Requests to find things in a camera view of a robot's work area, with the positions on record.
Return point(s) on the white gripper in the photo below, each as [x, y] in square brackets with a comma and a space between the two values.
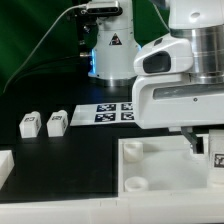
[171, 101]

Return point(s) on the white square tabletop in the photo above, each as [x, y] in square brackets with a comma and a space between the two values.
[163, 164]

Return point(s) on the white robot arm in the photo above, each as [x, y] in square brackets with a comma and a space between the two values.
[193, 46]

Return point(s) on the white sheet with markers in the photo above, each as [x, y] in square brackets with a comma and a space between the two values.
[106, 113]

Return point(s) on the white obstacle block left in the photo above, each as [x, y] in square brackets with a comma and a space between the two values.
[6, 165]

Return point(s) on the white front fence rail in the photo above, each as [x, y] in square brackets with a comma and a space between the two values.
[160, 208]

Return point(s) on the grey camera on base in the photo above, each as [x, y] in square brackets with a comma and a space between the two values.
[102, 8]

